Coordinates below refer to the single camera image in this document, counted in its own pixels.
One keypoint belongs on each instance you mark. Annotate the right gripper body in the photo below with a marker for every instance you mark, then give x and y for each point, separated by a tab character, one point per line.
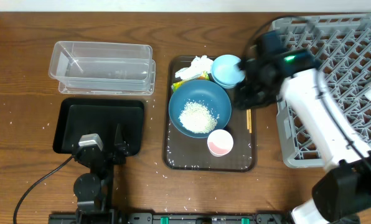
259	94

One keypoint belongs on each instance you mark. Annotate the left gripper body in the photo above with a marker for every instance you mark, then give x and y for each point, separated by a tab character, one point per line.
111	161

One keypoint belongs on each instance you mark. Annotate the light blue small bowl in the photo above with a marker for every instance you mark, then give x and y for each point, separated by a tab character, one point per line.
225	71

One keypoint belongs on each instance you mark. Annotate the wooden chopstick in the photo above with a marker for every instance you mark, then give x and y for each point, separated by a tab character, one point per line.
250	122
248	119

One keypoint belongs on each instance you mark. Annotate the pink cup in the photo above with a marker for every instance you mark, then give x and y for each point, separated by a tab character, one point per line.
220	142

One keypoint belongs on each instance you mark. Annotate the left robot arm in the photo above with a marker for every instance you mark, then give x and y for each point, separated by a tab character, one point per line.
94	189

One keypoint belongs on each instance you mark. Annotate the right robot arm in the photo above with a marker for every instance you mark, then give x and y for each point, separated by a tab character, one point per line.
294	76

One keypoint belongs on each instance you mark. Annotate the grey dishwasher rack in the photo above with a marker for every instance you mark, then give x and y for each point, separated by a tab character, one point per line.
342	43

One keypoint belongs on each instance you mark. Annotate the black plastic bin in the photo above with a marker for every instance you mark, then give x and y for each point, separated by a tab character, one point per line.
81	116

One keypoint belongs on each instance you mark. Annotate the yellow green wrapper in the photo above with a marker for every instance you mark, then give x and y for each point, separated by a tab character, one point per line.
202	76

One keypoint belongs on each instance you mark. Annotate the dark brown serving tray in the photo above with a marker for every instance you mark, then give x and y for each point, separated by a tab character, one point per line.
186	153

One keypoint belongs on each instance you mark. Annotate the crumpled white tissue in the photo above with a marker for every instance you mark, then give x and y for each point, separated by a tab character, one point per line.
198	66

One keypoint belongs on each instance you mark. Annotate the dark blue bowl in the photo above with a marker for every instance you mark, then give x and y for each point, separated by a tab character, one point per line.
203	92

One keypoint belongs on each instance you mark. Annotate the pile of white rice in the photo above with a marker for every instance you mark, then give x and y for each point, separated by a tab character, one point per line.
197	118

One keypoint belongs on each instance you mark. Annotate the clear plastic bin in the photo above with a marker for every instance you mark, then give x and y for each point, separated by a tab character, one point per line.
104	66

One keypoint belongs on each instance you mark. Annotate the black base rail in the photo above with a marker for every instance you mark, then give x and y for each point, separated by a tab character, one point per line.
149	218

